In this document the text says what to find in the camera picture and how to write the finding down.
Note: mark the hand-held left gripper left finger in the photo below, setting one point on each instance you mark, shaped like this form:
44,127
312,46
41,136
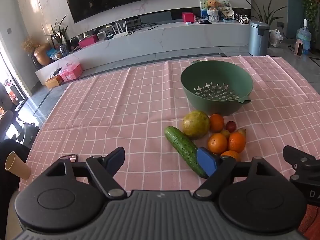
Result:
116,158

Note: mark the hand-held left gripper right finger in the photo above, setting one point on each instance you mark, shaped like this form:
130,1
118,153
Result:
206,161

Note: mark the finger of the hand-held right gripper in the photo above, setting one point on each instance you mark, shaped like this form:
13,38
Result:
306,162

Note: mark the orange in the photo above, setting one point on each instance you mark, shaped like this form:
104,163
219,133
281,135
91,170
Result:
216,123
236,142
217,143
231,154

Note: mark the green cucumber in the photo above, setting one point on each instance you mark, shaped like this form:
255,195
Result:
180,142

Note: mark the small brown kiwi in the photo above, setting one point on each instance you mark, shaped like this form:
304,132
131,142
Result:
242,131
225,133

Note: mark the yellow green pomelo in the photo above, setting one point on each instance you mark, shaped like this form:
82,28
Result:
195,125

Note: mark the green colander bowl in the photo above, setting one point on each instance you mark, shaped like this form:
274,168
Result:
200,80

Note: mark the red patterned cloth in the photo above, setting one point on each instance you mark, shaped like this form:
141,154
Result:
311,217

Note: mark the small red plum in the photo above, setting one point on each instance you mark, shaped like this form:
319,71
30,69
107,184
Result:
231,126

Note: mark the pink checked tablecloth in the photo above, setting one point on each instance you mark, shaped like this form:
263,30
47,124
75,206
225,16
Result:
112,105

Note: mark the black bag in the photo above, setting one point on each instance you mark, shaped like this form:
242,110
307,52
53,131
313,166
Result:
28,133

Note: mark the pink storage boxes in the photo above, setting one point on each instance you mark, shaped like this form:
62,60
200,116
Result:
71,72

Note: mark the small wooden box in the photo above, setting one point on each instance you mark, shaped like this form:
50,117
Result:
53,81

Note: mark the brown paper cup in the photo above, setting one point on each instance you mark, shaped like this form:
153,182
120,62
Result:
16,166

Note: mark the small pink stool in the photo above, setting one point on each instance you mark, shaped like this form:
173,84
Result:
298,48

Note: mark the grey chair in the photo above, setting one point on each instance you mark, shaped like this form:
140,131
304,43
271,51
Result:
6,112

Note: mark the pink box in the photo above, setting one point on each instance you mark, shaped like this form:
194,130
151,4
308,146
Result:
88,41

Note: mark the blue water jug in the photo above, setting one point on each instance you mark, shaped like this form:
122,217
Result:
303,36

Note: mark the brown round vase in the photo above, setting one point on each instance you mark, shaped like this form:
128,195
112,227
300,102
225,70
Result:
42,56

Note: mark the white plastic bag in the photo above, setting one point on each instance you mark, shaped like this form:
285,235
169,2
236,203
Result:
276,38

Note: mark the white router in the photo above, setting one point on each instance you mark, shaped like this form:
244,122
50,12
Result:
120,31

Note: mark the long white media console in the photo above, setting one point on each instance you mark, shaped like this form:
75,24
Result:
162,37

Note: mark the grey metal trash can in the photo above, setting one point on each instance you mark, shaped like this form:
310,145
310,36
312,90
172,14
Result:
258,38

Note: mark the spiky green potted plant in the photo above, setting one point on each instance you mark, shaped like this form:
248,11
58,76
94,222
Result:
60,33

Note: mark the dried flower bunch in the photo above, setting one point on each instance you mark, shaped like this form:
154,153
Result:
30,44

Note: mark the red box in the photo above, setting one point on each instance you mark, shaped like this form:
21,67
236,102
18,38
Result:
188,17

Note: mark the teddy bear bouquet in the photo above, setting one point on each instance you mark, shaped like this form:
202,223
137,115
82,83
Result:
213,11

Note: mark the colourful painting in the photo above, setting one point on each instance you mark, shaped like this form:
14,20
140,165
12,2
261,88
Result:
203,7

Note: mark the long leaf potted plant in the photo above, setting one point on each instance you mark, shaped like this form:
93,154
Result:
266,13

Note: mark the climbing leafy plant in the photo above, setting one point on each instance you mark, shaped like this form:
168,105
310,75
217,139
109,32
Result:
308,0

